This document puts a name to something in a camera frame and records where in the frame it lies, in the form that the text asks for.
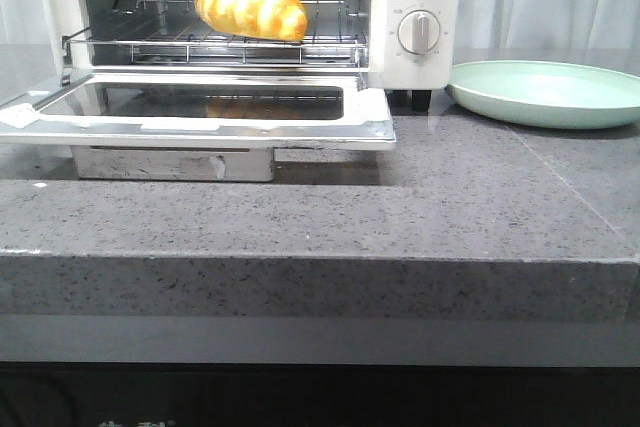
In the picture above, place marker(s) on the oven glass door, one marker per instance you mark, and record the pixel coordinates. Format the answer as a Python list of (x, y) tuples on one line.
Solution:
[(202, 110)]

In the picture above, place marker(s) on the light green plate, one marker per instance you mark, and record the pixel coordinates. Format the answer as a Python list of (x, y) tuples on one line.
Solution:
[(546, 94)]

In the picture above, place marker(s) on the lower timer knob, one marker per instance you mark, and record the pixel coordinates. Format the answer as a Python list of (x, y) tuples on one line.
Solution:
[(418, 32)]

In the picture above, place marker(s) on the white Toshiba toaster oven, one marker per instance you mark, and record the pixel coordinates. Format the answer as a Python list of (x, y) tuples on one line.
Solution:
[(390, 67)]

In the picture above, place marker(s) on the metal wire oven rack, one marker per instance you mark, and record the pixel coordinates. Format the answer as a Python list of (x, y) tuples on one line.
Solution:
[(171, 33)]

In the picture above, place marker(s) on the white oven door handle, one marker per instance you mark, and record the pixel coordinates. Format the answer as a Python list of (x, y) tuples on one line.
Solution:
[(215, 165)]

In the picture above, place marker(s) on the yellow croissant bread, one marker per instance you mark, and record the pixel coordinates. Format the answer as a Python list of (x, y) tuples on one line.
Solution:
[(283, 20)]

